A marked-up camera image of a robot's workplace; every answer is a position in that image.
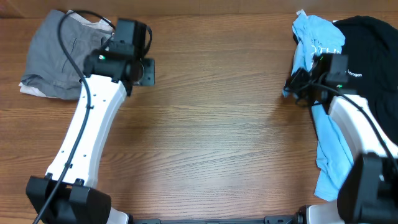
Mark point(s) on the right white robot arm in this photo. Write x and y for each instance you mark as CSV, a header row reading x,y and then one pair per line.
x,y
369,192

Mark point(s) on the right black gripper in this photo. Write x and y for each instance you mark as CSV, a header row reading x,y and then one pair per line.
x,y
293,82

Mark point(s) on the light blue printed t-shirt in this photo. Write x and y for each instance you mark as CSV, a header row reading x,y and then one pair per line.
x,y
326,143

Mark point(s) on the black t-shirt white logo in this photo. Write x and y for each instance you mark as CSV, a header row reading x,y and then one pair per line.
x,y
371,47

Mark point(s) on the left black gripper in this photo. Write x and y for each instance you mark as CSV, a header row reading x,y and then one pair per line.
x,y
149,76

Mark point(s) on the grey folded shorts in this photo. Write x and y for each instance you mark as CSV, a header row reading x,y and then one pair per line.
x,y
53,59

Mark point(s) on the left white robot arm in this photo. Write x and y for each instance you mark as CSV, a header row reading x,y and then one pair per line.
x,y
67,193

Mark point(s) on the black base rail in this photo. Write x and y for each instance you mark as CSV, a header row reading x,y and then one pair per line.
x,y
278,219

